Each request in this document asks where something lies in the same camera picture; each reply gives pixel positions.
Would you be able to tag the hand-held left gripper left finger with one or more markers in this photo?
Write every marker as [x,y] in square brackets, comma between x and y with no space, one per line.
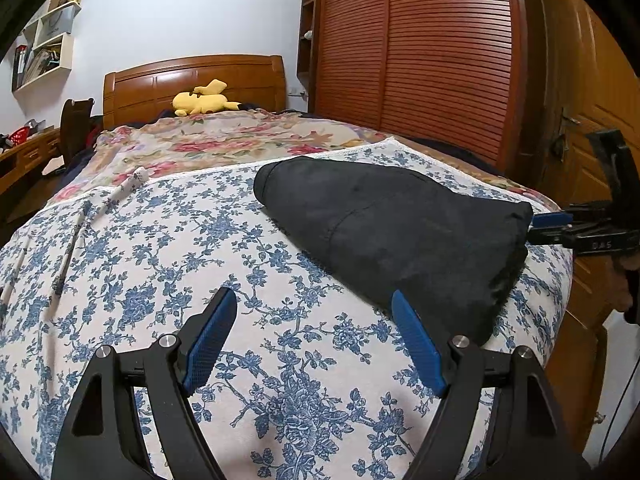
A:
[210,345]

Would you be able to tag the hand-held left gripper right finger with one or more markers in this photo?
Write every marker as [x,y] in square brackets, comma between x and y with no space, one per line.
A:
[417,345]

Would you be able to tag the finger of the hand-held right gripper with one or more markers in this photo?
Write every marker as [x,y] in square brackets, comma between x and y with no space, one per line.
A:
[550,237]
[550,220]

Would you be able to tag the black jacket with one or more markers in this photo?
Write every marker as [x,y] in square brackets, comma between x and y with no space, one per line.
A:
[390,220]

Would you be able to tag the person's right hand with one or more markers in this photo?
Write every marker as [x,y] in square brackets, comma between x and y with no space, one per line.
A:
[629,285]

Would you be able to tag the blue floral blanket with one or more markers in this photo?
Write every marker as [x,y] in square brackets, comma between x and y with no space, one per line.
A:
[175,240]

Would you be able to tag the pink floral blanket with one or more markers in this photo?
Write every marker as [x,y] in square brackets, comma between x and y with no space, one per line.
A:
[450,152]

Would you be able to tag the wooden bed footboard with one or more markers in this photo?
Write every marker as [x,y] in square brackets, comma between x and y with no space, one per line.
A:
[580,370]

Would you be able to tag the wooden door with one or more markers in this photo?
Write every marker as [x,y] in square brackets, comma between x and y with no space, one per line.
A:
[590,70]

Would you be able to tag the wooden slatted wardrobe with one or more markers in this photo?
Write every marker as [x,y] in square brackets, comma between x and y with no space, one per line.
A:
[425,55]

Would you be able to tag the red cloth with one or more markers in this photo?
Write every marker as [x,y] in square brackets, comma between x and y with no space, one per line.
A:
[95,132]

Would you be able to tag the yellow plush toy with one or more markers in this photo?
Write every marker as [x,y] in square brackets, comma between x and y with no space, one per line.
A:
[202,101]

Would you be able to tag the dark chair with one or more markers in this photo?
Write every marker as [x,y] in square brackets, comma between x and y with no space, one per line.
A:
[74,127]

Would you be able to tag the wooden desk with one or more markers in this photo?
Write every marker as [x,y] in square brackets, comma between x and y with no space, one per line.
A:
[25,160]

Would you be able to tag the wooden bed headboard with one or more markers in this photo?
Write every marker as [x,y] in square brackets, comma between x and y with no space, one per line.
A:
[150,85]

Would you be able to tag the red basket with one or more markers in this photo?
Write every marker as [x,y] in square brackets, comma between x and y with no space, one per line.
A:
[19,137]

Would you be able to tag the wooden open shelf unit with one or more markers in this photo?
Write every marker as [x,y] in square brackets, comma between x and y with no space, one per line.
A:
[306,10]

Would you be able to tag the grey storage box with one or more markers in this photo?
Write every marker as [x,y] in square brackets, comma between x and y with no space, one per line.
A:
[55,27]

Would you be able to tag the wall socket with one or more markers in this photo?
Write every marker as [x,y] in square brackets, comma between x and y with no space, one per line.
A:
[297,93]

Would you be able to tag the white wall shelf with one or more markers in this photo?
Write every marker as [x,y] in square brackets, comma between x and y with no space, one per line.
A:
[50,50]

